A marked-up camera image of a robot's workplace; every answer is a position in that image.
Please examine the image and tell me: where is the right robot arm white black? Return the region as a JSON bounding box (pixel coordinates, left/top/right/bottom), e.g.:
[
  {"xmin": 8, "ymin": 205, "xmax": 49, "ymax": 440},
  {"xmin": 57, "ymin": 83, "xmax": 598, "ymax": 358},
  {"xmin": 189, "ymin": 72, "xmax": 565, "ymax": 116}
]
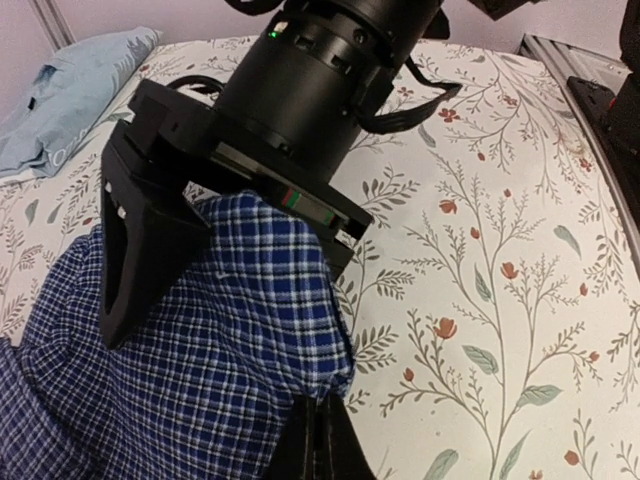
[{"xmin": 100, "ymin": 1, "xmax": 460, "ymax": 349}]

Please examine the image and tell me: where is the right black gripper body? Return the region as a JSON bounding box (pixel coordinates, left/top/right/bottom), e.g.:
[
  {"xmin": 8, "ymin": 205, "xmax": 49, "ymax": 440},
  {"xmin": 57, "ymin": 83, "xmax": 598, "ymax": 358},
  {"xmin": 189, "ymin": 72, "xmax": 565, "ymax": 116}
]
[{"xmin": 105, "ymin": 14, "xmax": 395, "ymax": 276}]

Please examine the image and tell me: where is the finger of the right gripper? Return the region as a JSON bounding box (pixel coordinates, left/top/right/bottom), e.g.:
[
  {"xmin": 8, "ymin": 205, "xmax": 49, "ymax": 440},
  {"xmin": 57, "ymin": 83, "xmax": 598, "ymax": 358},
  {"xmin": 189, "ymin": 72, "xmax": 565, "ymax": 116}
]
[{"xmin": 100, "ymin": 144, "xmax": 210, "ymax": 350}]

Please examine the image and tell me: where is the front aluminium rail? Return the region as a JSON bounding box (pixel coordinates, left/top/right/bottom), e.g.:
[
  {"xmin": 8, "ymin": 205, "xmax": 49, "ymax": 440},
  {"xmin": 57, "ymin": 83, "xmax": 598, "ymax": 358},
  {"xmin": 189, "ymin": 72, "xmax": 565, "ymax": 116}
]
[{"xmin": 517, "ymin": 32, "xmax": 640, "ymax": 241}]

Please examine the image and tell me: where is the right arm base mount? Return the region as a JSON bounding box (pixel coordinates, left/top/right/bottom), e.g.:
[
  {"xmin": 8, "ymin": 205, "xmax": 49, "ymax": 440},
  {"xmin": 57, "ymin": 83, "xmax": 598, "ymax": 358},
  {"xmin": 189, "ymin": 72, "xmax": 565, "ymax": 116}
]
[{"xmin": 564, "ymin": 0, "xmax": 640, "ymax": 191}]

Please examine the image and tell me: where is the light blue t-shirt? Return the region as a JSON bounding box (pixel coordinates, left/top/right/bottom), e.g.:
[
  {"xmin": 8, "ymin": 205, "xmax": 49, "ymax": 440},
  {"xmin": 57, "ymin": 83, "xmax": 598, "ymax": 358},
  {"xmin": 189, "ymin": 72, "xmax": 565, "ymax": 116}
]
[{"xmin": 1, "ymin": 27, "xmax": 161, "ymax": 179}]

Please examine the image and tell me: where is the right aluminium frame post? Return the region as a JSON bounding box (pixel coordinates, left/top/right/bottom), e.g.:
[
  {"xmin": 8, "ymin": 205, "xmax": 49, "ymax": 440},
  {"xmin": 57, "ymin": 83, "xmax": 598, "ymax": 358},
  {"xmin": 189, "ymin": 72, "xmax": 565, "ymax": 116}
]
[{"xmin": 29, "ymin": 0, "xmax": 76, "ymax": 51}]

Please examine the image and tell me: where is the dark blue checkered shirt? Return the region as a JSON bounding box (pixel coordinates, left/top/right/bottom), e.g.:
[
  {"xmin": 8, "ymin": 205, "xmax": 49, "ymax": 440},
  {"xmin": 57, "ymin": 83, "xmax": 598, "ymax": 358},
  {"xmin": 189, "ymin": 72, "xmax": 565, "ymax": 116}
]
[{"xmin": 1, "ymin": 192, "xmax": 354, "ymax": 479}]

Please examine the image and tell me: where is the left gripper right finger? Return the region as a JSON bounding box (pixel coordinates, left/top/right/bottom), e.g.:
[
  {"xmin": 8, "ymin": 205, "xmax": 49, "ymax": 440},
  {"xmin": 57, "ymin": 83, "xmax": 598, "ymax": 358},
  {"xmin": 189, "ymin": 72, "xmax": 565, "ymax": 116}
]
[{"xmin": 319, "ymin": 394, "xmax": 375, "ymax": 480}]

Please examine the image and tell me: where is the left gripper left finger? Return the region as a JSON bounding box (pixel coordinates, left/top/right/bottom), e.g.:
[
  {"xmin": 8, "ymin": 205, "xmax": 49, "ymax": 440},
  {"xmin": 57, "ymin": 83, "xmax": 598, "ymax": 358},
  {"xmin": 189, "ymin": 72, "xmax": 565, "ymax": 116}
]
[{"xmin": 267, "ymin": 396, "xmax": 323, "ymax": 480}]

